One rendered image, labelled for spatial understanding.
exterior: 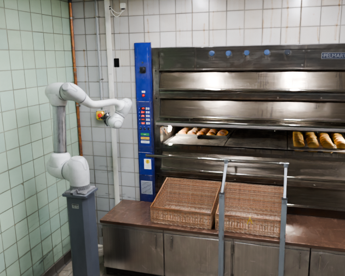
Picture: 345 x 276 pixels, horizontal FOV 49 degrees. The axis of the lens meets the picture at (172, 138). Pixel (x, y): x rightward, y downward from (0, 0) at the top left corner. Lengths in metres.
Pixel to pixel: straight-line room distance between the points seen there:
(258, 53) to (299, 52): 0.34
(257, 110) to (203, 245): 1.26
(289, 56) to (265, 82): 0.29
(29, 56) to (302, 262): 2.77
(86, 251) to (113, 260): 0.58
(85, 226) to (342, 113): 2.30
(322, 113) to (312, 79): 0.30
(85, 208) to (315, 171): 1.99
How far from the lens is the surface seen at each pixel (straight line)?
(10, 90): 3.20
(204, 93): 3.49
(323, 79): 3.43
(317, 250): 3.24
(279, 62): 3.42
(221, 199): 3.05
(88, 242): 3.15
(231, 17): 3.45
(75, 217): 3.08
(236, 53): 3.44
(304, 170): 3.56
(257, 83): 3.41
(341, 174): 3.59
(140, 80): 3.63
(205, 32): 3.48
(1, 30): 3.18
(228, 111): 3.47
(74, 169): 2.96
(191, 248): 3.36
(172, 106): 3.59
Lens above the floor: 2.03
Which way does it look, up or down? 12 degrees down
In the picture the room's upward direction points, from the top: 1 degrees counter-clockwise
